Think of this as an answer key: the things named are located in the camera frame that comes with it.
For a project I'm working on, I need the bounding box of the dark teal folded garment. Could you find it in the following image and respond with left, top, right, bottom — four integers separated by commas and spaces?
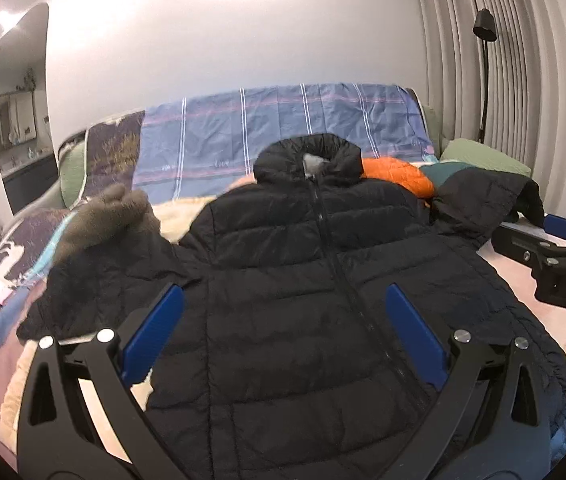
420, 160, 473, 190

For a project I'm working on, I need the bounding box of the cream bear print blanket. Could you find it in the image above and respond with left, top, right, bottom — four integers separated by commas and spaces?
0, 194, 225, 466

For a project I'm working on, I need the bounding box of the dark patterned bed sheet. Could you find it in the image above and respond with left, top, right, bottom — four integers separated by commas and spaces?
0, 112, 145, 310

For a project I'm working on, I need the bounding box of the grey pleated curtain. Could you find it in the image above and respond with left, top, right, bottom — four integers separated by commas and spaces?
419, 0, 566, 217

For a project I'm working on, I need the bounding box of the black floor lamp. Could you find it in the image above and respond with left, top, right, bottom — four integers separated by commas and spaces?
473, 8, 498, 143

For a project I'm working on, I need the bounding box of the black puffer jacket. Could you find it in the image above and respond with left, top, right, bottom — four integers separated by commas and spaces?
17, 133, 566, 479

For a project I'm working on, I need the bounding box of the orange folded puffer jacket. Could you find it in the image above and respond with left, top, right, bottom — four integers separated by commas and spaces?
362, 156, 435, 200

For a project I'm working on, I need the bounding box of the green pillow at left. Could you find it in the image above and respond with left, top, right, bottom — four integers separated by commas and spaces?
58, 138, 85, 208

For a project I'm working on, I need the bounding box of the dark bathroom vanity cabinet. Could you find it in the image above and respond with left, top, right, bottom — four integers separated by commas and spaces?
3, 154, 58, 214

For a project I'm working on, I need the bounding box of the olive fleece garment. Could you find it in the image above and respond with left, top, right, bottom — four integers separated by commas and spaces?
52, 183, 161, 266

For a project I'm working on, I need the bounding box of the blue plaid quilt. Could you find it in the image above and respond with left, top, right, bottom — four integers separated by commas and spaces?
132, 84, 436, 204

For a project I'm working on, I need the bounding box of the green pillow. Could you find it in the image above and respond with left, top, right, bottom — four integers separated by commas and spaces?
440, 139, 532, 177
58, 138, 85, 208

